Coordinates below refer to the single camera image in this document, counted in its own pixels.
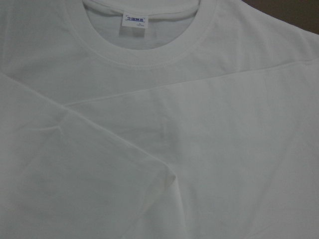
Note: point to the white long-sleeve printed shirt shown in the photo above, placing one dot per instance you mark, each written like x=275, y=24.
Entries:
x=156, y=119

